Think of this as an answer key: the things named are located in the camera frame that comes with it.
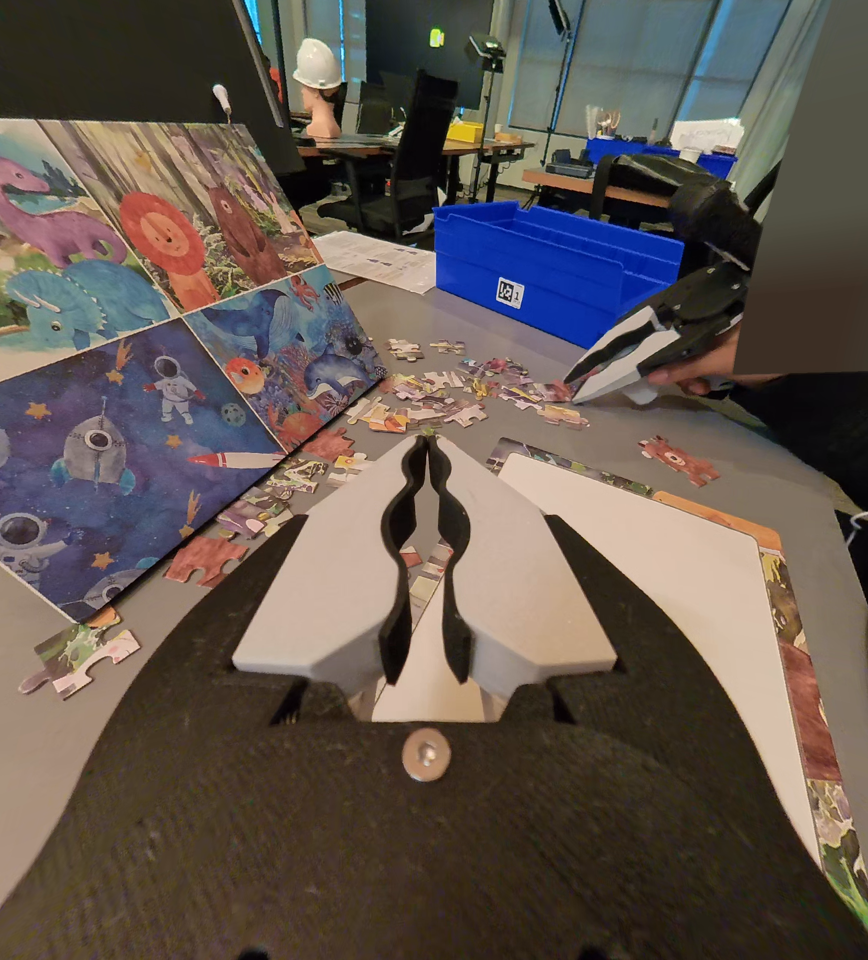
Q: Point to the green lit sign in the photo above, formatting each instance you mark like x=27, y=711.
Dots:
x=436, y=37

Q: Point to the person's right hand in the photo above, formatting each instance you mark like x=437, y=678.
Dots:
x=704, y=371

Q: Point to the blue storage crate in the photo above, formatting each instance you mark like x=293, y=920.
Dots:
x=629, y=154

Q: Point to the puzzle frame tray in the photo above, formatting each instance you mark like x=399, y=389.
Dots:
x=666, y=562

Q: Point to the white hard hat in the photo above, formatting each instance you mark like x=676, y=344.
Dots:
x=317, y=64

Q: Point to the mannequin head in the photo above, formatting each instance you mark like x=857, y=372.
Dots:
x=323, y=112

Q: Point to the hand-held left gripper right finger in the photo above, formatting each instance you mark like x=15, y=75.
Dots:
x=531, y=592

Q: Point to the blue plastic bin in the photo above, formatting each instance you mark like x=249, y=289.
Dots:
x=554, y=255

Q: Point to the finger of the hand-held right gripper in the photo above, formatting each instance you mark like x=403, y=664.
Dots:
x=629, y=330
x=621, y=382

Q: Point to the clear cup with utensils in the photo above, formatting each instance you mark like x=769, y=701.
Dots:
x=602, y=120

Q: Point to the brown and purple puzzle piece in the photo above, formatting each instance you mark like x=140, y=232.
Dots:
x=557, y=391

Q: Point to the large dark screen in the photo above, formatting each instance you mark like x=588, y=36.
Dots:
x=419, y=45

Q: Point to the window with blinds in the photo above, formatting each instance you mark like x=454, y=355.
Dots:
x=629, y=60

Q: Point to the yellow box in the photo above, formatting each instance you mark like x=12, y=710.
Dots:
x=464, y=131

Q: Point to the black office chair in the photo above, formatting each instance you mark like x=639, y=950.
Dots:
x=411, y=165

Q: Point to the illustrated puzzle box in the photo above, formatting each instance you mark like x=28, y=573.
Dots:
x=103, y=420

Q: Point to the pile of jigsaw pieces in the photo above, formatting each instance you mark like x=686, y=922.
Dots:
x=419, y=409

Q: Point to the printed paper sheet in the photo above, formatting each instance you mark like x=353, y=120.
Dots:
x=381, y=259

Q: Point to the black bag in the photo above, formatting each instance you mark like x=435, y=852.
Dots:
x=644, y=180

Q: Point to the person's right forearm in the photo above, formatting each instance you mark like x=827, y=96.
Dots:
x=824, y=420

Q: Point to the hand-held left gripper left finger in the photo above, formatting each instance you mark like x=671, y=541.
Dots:
x=314, y=592

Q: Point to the brown bear face puzzle piece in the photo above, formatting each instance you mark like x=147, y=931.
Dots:
x=678, y=459

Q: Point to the wooden desk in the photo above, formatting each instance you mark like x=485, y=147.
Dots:
x=561, y=184
x=494, y=148

